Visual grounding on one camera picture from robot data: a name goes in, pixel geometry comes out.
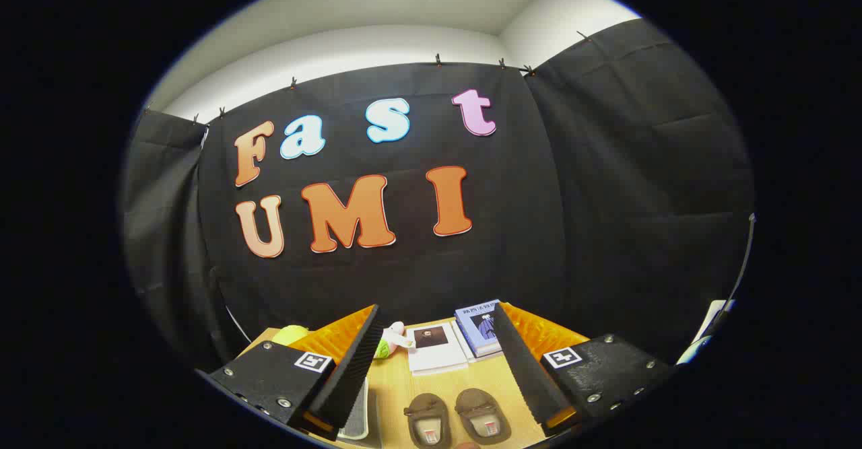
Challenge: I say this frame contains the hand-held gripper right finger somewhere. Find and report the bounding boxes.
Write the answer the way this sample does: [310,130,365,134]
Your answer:
[492,301,674,438]

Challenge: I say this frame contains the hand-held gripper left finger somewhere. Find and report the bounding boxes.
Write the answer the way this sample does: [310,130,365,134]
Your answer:
[195,304,385,440]

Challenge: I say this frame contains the grey fabric storage box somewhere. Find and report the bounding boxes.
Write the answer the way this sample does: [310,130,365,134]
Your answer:
[335,376,381,446]

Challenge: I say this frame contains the brown fuzzy shoe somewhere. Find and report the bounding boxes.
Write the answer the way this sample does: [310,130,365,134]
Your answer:
[455,388,512,445]
[403,393,452,448]

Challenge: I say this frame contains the pink and green plush toy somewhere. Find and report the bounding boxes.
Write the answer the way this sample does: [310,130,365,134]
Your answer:
[372,321,415,360]

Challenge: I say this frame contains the blue cover book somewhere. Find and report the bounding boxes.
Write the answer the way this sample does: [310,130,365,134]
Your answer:
[455,299,504,357]

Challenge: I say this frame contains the yellow plush toy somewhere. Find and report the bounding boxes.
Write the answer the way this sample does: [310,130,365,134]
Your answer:
[271,324,310,347]

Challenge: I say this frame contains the white book with portrait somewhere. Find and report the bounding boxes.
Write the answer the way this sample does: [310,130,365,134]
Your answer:
[406,322,469,376]

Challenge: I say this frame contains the white board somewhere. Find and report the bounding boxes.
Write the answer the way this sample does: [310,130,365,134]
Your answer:
[677,299,736,366]

